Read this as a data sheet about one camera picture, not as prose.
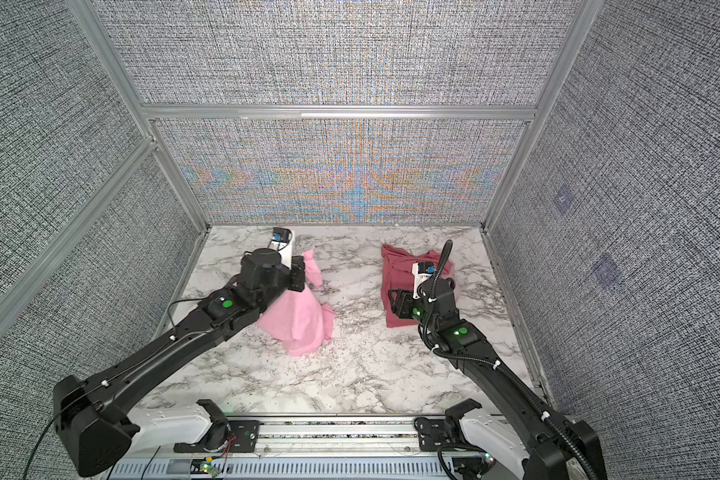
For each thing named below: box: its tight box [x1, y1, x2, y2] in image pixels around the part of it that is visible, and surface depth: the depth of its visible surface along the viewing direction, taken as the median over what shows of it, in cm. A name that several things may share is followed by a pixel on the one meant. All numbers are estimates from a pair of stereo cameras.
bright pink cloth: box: [256, 247, 335, 356], surface depth 82 cm
